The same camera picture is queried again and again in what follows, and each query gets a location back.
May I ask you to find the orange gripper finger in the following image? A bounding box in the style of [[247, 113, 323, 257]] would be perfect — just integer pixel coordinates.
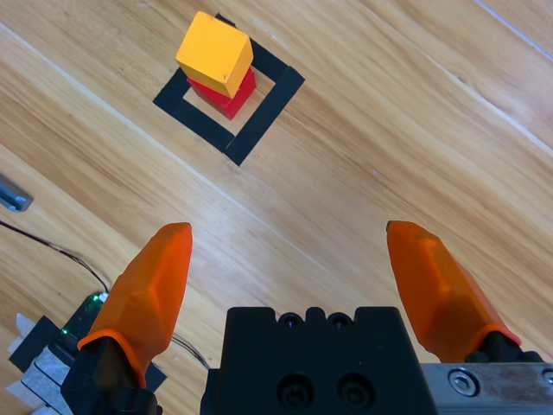
[[60, 221, 194, 415], [385, 220, 543, 365]]

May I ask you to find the red wooden cube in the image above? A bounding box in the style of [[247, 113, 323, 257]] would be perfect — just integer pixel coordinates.
[[186, 67, 257, 121]]

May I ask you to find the yellow wooden cube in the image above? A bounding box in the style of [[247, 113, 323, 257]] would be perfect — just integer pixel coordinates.
[[175, 10, 254, 99]]

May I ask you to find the circuit board with green light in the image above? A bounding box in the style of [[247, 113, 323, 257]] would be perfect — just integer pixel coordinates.
[[60, 291, 114, 347]]

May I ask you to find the black tape patch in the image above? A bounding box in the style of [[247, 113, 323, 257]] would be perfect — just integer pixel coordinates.
[[8, 315, 169, 390]]

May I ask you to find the white tape strip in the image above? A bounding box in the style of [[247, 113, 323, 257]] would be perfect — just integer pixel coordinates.
[[6, 313, 36, 351]]

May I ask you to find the black tape square outline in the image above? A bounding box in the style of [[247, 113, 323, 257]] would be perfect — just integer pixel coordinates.
[[153, 12, 306, 167]]

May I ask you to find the thin black wire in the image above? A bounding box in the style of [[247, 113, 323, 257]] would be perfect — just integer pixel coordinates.
[[169, 335, 213, 372], [0, 219, 111, 296]]

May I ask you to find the grey metal bracket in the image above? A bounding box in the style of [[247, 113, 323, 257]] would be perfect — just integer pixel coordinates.
[[0, 174, 35, 214]]

